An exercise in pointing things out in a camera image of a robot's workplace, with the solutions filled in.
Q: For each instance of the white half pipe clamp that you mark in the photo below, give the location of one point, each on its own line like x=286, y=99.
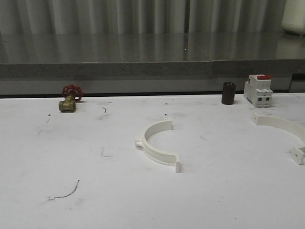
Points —
x=298, y=152
x=157, y=155

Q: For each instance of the grey stone counter slab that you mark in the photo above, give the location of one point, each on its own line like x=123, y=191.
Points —
x=195, y=55

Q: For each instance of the dark brown pipe coupling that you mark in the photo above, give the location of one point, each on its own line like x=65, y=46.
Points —
x=228, y=93

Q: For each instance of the brass valve red handwheel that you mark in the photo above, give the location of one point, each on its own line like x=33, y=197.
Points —
x=71, y=94

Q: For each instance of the white container in background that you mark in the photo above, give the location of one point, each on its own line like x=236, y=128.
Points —
x=293, y=20

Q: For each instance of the white circuit breaker red switch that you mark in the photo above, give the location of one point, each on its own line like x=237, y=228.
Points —
x=257, y=90

